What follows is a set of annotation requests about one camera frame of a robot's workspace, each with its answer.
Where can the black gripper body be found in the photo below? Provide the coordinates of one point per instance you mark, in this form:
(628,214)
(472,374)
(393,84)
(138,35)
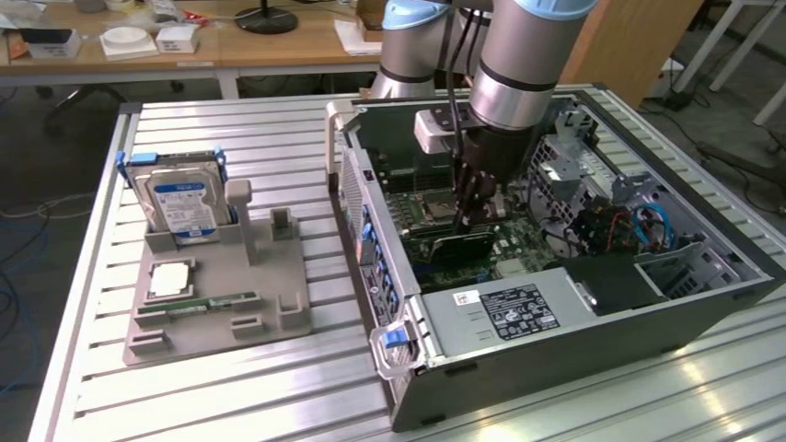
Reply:
(498,147)

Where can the black graphics card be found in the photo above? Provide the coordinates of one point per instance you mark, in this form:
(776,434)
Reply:
(461,246)

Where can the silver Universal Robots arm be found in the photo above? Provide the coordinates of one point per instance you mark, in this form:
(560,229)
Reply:
(516,46)

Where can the CPU socket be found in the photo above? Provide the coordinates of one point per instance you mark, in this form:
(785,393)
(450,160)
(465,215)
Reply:
(437,207)

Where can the black-labelled RAM stick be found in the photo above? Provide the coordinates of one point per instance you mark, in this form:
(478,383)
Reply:
(430,232)

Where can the green motherboard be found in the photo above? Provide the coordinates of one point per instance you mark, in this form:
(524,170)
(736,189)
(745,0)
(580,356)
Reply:
(522,230)

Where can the perforated metal drive cage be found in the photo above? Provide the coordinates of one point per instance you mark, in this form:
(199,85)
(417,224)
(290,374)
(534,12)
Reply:
(565,175)

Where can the grey power supply unit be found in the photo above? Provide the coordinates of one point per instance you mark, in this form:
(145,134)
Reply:
(466,322)

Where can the black plastic shroud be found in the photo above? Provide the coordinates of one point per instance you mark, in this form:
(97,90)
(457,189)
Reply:
(608,281)

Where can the black power brick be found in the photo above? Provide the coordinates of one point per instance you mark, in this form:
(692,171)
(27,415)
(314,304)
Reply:
(676,100)

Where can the blue case latch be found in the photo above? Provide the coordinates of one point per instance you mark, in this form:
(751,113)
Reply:
(394,340)

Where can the white paper stack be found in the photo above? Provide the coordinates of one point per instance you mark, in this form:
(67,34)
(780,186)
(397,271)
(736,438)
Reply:
(357,39)

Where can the wooden cabinet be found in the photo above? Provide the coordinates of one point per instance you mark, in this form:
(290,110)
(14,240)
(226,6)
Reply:
(645,37)

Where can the brown cardboard box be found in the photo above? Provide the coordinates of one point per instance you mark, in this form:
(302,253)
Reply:
(370,14)

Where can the silver metal disk bay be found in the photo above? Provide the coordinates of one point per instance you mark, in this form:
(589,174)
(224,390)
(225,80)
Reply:
(707,258)

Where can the black open PC case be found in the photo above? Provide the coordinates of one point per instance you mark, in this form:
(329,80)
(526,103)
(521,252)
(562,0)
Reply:
(553,368)

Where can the grey parts rack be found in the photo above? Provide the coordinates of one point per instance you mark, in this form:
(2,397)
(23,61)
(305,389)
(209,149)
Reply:
(216,276)

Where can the black lamp base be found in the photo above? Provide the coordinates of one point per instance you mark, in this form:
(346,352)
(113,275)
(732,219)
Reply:
(268,23)

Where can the hard disk in blue caddy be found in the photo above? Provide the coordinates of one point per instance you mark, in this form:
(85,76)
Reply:
(178,216)

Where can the green RAM stick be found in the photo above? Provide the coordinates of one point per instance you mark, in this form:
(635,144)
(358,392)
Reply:
(199,304)

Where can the silver CPU chip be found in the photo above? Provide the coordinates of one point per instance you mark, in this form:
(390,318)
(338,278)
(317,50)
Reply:
(170,282)

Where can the small white box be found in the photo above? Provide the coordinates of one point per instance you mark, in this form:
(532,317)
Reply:
(178,39)

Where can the white round container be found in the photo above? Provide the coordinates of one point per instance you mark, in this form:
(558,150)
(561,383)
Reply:
(129,41)

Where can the black chair base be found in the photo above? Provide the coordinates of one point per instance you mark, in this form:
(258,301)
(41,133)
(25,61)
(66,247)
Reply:
(62,108)

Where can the wooden desk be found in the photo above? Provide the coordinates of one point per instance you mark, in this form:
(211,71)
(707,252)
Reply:
(74,66)

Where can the grey cup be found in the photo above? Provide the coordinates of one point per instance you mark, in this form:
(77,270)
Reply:
(91,5)

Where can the white box with dark lid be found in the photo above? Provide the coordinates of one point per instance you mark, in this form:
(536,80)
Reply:
(53,43)

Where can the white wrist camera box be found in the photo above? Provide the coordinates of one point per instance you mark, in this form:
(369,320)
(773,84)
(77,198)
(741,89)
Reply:
(430,138)

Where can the white table frame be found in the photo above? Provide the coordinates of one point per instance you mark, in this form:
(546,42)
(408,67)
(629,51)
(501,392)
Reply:
(771,106)

